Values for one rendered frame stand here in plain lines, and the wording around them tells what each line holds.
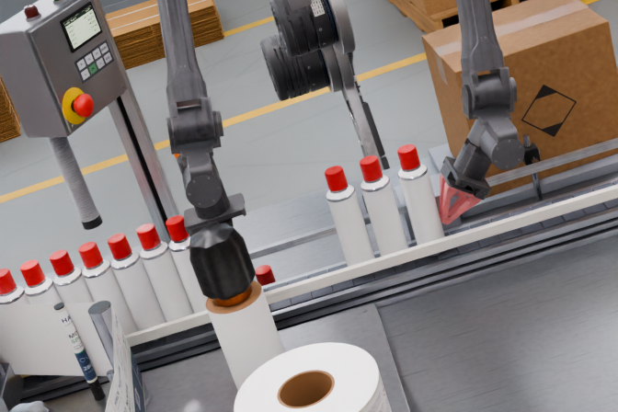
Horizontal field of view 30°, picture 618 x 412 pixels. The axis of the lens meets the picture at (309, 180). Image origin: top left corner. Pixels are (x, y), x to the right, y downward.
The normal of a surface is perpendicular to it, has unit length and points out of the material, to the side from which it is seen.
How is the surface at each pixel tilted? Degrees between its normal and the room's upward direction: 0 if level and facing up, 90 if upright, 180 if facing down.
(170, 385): 0
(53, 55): 90
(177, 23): 62
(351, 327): 0
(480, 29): 71
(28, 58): 90
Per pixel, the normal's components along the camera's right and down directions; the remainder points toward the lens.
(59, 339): -0.36, 0.50
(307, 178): -0.27, -0.86
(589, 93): 0.17, 0.39
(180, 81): 0.12, -0.10
